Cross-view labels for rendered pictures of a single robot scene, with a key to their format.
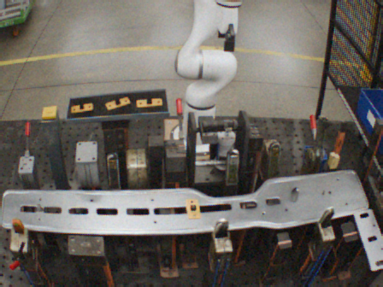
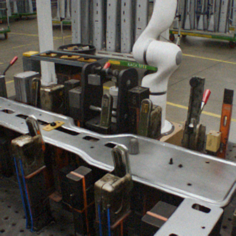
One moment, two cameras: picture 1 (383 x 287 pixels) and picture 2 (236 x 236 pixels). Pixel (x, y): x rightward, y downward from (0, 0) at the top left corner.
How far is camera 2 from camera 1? 1.21 m
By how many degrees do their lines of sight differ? 41
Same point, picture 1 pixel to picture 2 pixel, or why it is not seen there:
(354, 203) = (201, 189)
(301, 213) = not seen: hidden behind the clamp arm
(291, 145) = not seen: outside the picture
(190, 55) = (139, 39)
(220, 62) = (160, 49)
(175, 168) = (74, 104)
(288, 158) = not seen: hidden behind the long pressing
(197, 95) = (145, 79)
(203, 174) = (98, 121)
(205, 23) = (156, 12)
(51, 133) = (27, 68)
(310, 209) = (137, 166)
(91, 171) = (20, 86)
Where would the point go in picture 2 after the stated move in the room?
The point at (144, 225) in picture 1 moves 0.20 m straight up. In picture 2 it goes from (13, 121) to (7, 70)
